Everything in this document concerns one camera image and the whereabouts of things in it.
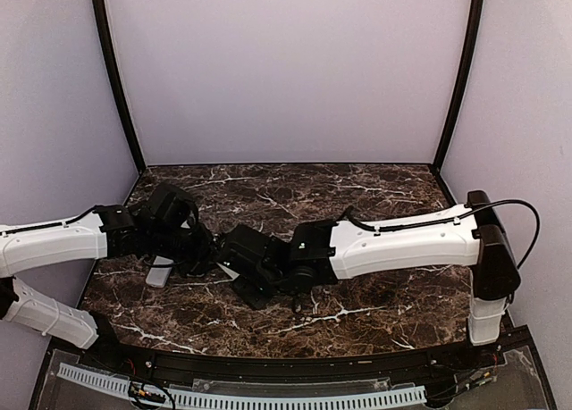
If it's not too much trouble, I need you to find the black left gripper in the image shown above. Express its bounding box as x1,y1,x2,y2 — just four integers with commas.
147,222,221,279

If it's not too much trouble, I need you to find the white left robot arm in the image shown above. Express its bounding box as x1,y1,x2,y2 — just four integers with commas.
1,204,215,371

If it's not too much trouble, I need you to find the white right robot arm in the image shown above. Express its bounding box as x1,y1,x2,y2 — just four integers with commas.
215,190,521,369

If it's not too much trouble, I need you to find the white remote back side up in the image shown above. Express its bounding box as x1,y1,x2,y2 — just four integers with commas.
146,256,172,289

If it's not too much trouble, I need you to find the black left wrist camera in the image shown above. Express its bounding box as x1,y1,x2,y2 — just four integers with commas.
147,182,199,230

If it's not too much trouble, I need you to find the white slotted cable duct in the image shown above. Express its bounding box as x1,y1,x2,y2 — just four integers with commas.
57,363,427,409

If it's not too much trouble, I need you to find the black left frame post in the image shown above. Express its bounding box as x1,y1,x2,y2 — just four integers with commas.
91,0,147,175

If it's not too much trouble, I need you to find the black frame post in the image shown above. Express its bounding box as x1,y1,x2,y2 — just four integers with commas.
432,0,484,176
91,0,147,175

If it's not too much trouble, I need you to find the black right frame post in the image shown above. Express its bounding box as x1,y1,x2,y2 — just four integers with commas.
432,0,484,176

